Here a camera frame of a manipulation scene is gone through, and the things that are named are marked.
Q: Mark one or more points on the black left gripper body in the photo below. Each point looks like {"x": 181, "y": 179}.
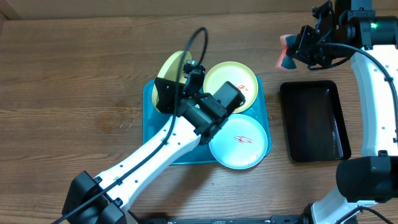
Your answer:
{"x": 169, "y": 100}

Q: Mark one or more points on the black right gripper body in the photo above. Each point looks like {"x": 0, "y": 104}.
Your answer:
{"x": 308, "y": 51}

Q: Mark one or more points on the yellow plate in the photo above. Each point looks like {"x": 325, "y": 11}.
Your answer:
{"x": 238, "y": 74}
{"x": 168, "y": 71}

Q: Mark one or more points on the orange green scrub sponge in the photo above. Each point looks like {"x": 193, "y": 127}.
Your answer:
{"x": 286, "y": 62}

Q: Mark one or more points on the light green plate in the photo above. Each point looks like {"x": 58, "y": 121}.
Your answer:
{"x": 240, "y": 144}

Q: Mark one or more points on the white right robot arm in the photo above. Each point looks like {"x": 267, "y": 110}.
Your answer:
{"x": 350, "y": 31}

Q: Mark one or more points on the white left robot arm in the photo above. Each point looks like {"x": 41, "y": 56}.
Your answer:
{"x": 196, "y": 118}

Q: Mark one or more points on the blue plastic tray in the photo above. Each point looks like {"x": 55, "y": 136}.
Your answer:
{"x": 153, "y": 121}

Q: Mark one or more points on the black rectangular tray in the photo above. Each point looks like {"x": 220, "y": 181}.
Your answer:
{"x": 314, "y": 125}

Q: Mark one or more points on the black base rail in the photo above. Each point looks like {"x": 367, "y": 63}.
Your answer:
{"x": 275, "y": 219}

